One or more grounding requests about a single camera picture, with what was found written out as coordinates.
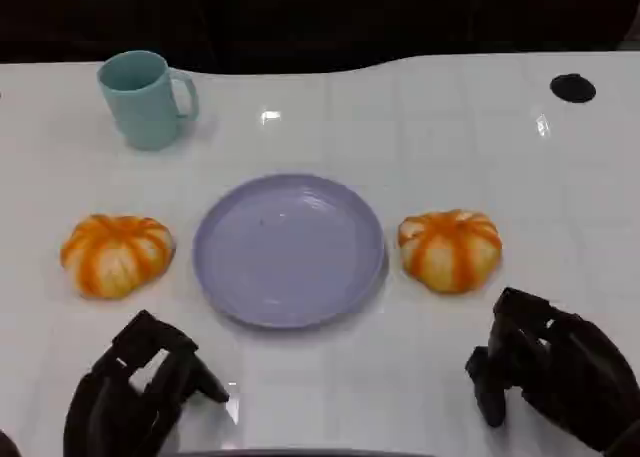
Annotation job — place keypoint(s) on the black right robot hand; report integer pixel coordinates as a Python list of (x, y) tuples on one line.
[(575, 377)]

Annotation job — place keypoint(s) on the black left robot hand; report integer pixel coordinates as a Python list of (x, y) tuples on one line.
[(107, 407)]

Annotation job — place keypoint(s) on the orange and white bread roll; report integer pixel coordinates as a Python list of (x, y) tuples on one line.
[(117, 262), (450, 252)]

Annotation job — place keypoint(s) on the lilac plate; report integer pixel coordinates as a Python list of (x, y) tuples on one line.
[(287, 252)]

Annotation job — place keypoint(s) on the black round table grommet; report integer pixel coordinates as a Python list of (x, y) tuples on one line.
[(573, 88)]

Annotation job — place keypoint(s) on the pale green mug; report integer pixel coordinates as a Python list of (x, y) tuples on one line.
[(145, 109)]

